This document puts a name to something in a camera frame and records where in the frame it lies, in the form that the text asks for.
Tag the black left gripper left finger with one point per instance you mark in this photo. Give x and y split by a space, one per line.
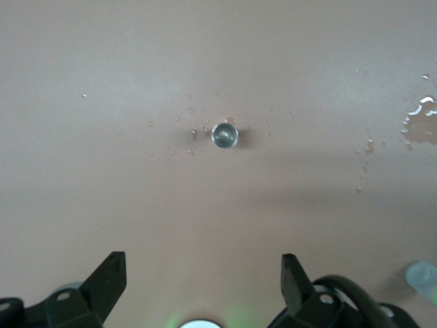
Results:
68 307

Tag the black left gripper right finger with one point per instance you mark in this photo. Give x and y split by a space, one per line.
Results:
307 311

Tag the steel double cone jigger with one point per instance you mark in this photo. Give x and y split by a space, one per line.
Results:
224 135

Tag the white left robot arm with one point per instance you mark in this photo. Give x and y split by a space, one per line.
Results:
200 324

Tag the green sleeved glass bottle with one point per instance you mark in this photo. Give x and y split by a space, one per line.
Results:
421 278

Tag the spilled liquid puddle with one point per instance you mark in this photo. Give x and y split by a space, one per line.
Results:
423 130

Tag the brown table mat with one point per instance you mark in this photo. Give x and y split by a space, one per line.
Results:
136 68

